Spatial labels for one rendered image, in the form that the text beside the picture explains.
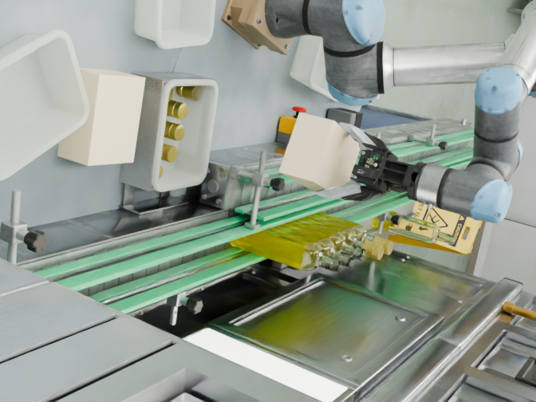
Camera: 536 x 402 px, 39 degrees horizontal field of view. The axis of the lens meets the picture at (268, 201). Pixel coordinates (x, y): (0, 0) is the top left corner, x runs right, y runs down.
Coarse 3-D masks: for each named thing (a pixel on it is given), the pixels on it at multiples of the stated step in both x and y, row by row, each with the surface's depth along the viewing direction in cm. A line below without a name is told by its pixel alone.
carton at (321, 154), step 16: (304, 128) 142; (320, 128) 140; (336, 128) 141; (288, 144) 142; (304, 144) 141; (320, 144) 139; (336, 144) 143; (352, 144) 149; (288, 160) 142; (304, 160) 140; (320, 160) 139; (336, 160) 145; (352, 160) 151; (288, 176) 145; (304, 176) 140; (320, 176) 141; (336, 176) 147
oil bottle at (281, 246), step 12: (240, 240) 167; (252, 240) 165; (264, 240) 164; (276, 240) 162; (288, 240) 161; (300, 240) 162; (252, 252) 166; (264, 252) 164; (276, 252) 162; (288, 252) 161; (300, 252) 159; (312, 252) 158; (288, 264) 161; (300, 264) 160; (312, 264) 159
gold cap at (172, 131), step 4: (168, 124) 153; (172, 124) 153; (176, 124) 153; (180, 124) 153; (168, 128) 153; (172, 128) 152; (176, 128) 152; (180, 128) 153; (164, 132) 153; (168, 132) 153; (172, 132) 152; (176, 132) 152; (180, 132) 153; (184, 132) 155; (164, 136) 154; (168, 136) 153; (172, 136) 152; (176, 136) 153; (180, 136) 154; (176, 140) 153
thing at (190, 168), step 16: (176, 80) 144; (192, 80) 148; (208, 80) 152; (176, 96) 156; (208, 96) 156; (160, 112) 143; (192, 112) 159; (208, 112) 157; (160, 128) 144; (192, 128) 159; (208, 128) 158; (160, 144) 144; (176, 144) 161; (192, 144) 160; (208, 144) 158; (160, 160) 146; (176, 160) 162; (192, 160) 161; (208, 160) 160; (176, 176) 157; (192, 176) 160
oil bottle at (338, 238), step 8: (288, 224) 174; (296, 224) 173; (304, 224) 174; (312, 224) 175; (320, 232) 170; (328, 232) 170; (336, 232) 171; (336, 240) 168; (344, 240) 170; (336, 248) 168
